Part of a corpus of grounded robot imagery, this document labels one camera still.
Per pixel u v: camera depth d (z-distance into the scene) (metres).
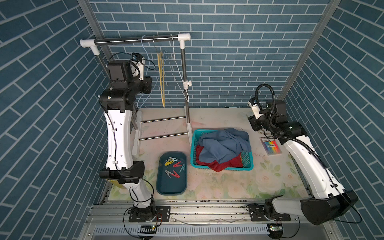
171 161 0.91
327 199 0.38
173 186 0.81
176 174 0.85
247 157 0.85
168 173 0.87
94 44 0.58
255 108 0.64
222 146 0.75
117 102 0.43
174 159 0.91
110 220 0.75
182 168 0.88
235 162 0.82
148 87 0.58
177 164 0.89
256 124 0.66
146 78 0.58
